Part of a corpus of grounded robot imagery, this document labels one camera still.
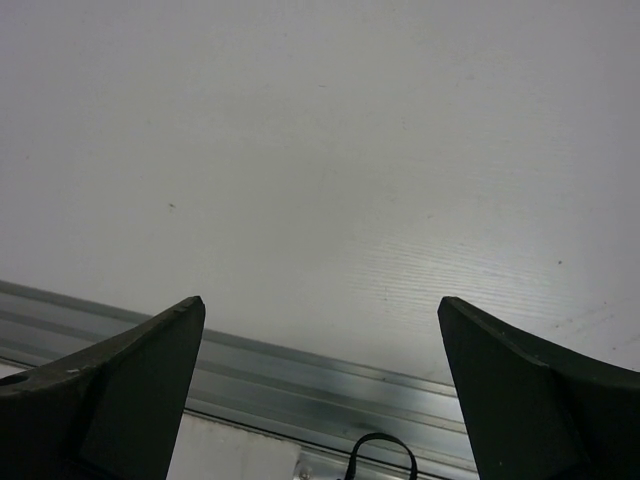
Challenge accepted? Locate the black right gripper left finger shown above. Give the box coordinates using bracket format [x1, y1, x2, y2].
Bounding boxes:
[1, 296, 205, 479]

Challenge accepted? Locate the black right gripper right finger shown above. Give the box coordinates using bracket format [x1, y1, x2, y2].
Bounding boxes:
[438, 297, 639, 479]

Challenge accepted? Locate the black cable loop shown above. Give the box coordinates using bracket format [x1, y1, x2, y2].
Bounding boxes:
[344, 432, 417, 480]

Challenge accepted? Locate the aluminium table edge rail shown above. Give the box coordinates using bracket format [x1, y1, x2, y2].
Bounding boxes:
[1, 282, 478, 479]

